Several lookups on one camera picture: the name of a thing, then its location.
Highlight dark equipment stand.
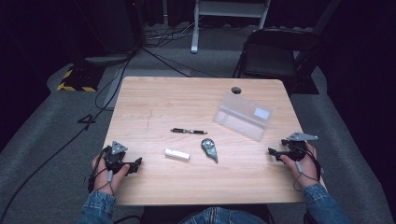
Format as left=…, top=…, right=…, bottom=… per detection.
left=72, top=0, right=146, bottom=66

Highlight left hand-held gripper cable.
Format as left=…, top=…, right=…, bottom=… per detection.
left=87, top=145, right=116, bottom=196

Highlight black yellow striped stand base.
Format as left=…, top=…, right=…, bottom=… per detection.
left=56, top=63, right=106, bottom=93

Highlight black pen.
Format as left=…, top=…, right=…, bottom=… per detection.
left=170, top=127, right=208, bottom=135

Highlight person's right hand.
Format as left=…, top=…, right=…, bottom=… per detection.
left=278, top=142, right=322, bottom=189

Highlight right hand-held gripper cable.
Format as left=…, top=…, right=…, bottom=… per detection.
left=291, top=143, right=324, bottom=192

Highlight clear plastic pencil case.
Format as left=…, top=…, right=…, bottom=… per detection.
left=212, top=91, right=274, bottom=143

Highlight white metal desk frame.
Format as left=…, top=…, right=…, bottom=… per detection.
left=190, top=0, right=272, bottom=55

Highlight person's legs in jeans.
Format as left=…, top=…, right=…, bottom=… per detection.
left=178, top=206, right=266, bottom=224

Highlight white rectangular eraser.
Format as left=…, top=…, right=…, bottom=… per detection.
left=163, top=147, right=191, bottom=162

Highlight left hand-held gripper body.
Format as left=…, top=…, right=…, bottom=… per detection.
left=104, top=140, right=129, bottom=175

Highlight hand-held gripper cable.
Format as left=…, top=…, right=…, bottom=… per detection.
left=87, top=145, right=116, bottom=196
left=291, top=143, right=324, bottom=192

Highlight long black floor cable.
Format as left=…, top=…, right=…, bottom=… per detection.
left=0, top=46, right=142, bottom=222

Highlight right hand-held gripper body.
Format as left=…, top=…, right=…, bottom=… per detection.
left=286, top=132, right=319, bottom=162

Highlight person's left hand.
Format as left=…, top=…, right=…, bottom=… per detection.
left=91, top=154, right=131, bottom=196

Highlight tangle of floor cables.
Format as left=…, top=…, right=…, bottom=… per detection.
left=143, top=21, right=201, bottom=49

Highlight black folding chair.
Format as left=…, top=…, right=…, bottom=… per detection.
left=232, top=27, right=322, bottom=94

